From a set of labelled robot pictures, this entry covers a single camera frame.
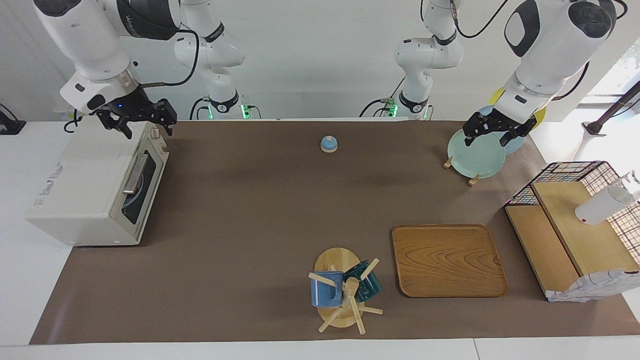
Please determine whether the glass oven door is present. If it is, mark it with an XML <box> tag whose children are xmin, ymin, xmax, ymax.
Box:
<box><xmin>119</xmin><ymin>134</ymin><xmax>170</xmax><ymax>246</ymax></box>

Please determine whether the cream toaster oven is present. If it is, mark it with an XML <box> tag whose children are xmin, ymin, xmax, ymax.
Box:
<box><xmin>25</xmin><ymin>120</ymin><xmax>170</xmax><ymax>247</ymax></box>

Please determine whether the large light blue plate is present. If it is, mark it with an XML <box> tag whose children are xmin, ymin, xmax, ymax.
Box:
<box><xmin>475</xmin><ymin>105</ymin><xmax>526</xmax><ymax>156</ymax></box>

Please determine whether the light green plate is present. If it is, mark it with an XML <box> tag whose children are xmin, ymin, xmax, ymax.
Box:
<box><xmin>447</xmin><ymin>128</ymin><xmax>507</xmax><ymax>179</ymax></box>

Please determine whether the yellow plate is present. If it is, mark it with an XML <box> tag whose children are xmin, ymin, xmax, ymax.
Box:
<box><xmin>489</xmin><ymin>87</ymin><xmax>546</xmax><ymax>131</ymax></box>

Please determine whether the wooden plate rack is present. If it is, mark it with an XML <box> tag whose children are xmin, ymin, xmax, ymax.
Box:
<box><xmin>443</xmin><ymin>156</ymin><xmax>481</xmax><ymax>187</ymax></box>

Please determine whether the black stand pole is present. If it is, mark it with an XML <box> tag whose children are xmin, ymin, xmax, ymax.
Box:
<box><xmin>582</xmin><ymin>80</ymin><xmax>640</xmax><ymax>136</ymax></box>

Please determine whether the white cylindrical bottle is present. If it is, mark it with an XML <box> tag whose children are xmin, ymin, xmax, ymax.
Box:
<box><xmin>575</xmin><ymin>170</ymin><xmax>640</xmax><ymax>226</ymax></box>

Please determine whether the wooden serving tray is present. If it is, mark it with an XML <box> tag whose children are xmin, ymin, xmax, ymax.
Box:
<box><xmin>391</xmin><ymin>224</ymin><xmax>509</xmax><ymax>299</ymax></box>

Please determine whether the brown table mat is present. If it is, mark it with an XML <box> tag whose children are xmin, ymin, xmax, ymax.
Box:
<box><xmin>29</xmin><ymin>120</ymin><xmax>640</xmax><ymax>346</ymax></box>

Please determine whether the wooden two-tier shelf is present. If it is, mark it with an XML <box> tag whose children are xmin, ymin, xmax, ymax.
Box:
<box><xmin>505</xmin><ymin>181</ymin><xmax>640</xmax><ymax>301</ymax></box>

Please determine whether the white patterned cloth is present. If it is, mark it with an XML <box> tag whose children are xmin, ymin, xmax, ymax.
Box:
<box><xmin>547</xmin><ymin>269</ymin><xmax>640</xmax><ymax>303</ymax></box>

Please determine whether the dark green mug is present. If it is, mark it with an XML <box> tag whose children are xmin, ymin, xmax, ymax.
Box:
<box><xmin>343</xmin><ymin>260</ymin><xmax>382</xmax><ymax>302</ymax></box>

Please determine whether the wooden mug tree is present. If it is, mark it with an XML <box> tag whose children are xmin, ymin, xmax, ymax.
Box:
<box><xmin>308</xmin><ymin>247</ymin><xmax>384</xmax><ymax>335</ymax></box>

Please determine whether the blue mug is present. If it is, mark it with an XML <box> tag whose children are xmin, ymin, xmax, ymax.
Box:
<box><xmin>310</xmin><ymin>271</ymin><xmax>345</xmax><ymax>308</ymax></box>

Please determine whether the black base cable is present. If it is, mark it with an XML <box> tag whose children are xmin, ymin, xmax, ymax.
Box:
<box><xmin>360</xmin><ymin>75</ymin><xmax>407</xmax><ymax>118</ymax></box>
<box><xmin>189</xmin><ymin>96</ymin><xmax>211</xmax><ymax>121</ymax></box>

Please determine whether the black oven power cable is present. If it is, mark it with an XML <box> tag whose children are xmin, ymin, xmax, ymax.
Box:
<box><xmin>63</xmin><ymin>107</ymin><xmax>84</xmax><ymax>134</ymax></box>

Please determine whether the black wire basket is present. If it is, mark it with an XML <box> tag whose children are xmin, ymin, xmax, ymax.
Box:
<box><xmin>504</xmin><ymin>161</ymin><xmax>640</xmax><ymax>251</ymax></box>

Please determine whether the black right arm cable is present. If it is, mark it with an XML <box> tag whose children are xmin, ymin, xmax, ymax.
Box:
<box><xmin>135</xmin><ymin>29</ymin><xmax>201</xmax><ymax>89</ymax></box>

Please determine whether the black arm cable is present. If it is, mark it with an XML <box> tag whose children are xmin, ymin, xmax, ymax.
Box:
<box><xmin>135</xmin><ymin>29</ymin><xmax>201</xmax><ymax>89</ymax></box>
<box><xmin>449</xmin><ymin>0</ymin><xmax>512</xmax><ymax>40</ymax></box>

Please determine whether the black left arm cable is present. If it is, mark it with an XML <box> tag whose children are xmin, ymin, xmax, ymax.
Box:
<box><xmin>449</xmin><ymin>0</ymin><xmax>512</xmax><ymax>40</ymax></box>

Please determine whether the black clamp mount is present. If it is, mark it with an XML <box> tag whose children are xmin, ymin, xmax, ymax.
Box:
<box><xmin>0</xmin><ymin>103</ymin><xmax>27</xmax><ymax>136</ymax></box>

